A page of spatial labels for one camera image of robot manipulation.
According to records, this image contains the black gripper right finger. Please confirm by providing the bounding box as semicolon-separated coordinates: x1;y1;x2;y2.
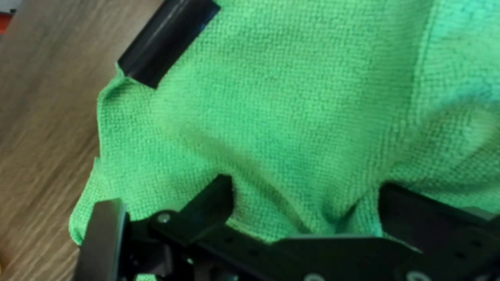
378;181;500;281

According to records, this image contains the black rectangular block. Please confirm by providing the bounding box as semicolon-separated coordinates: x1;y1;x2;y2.
116;0;222;91

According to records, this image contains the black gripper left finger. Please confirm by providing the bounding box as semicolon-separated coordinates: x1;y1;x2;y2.
127;173;289;281

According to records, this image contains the green microfibre towel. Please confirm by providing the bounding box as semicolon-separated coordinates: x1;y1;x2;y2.
67;0;500;250

